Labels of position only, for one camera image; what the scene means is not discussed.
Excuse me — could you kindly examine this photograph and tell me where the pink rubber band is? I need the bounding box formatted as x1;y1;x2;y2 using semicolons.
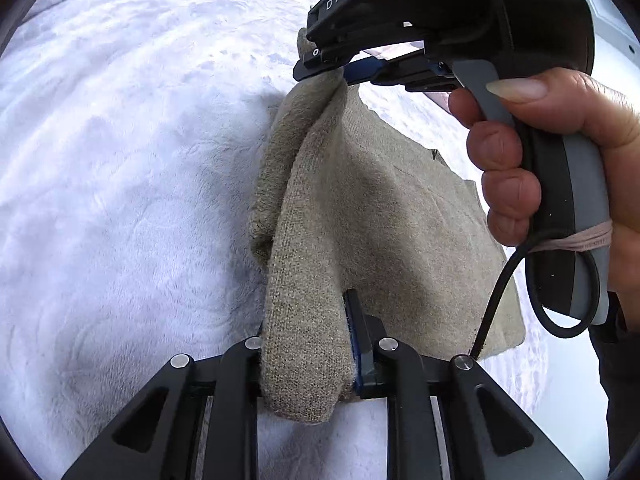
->
527;222;613;253

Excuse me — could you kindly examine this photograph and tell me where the white fluffy blanket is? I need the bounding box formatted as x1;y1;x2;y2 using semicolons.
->
0;0;556;480

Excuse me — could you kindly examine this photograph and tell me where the taupe knit garment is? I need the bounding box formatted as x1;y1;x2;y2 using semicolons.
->
248;27;526;426

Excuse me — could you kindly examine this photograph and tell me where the white cabinet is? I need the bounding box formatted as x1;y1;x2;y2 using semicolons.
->
592;0;640;61

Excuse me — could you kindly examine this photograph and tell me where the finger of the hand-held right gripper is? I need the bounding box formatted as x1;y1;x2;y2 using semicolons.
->
292;40;386;86
370;57;458;93

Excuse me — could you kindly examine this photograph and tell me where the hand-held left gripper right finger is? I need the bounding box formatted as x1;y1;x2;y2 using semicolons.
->
342;287;586;480

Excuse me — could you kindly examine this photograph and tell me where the person's right hand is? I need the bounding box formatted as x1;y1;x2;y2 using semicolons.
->
447;69;640;306

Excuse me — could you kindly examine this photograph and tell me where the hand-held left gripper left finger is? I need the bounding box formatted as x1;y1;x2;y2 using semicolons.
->
60;337;263;480

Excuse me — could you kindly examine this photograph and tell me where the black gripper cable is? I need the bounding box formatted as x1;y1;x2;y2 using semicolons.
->
467;230;603;361

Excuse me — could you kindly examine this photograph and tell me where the person's dark clothing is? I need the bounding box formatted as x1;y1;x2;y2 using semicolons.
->
587;292;640;476

